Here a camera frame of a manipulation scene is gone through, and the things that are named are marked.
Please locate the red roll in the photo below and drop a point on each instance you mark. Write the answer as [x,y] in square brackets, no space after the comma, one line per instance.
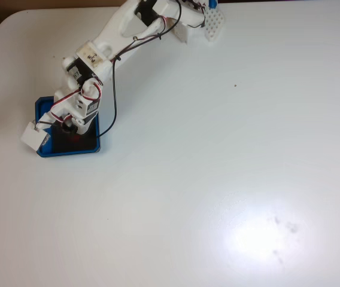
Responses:
[75,138]

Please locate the blue plastic box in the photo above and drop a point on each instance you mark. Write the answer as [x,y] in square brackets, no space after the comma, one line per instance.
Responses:
[68,154]

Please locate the black foam insert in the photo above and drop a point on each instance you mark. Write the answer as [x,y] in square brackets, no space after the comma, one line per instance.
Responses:
[68,146]

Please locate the white camera box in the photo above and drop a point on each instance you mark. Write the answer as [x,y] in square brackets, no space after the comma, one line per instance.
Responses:
[33,137]

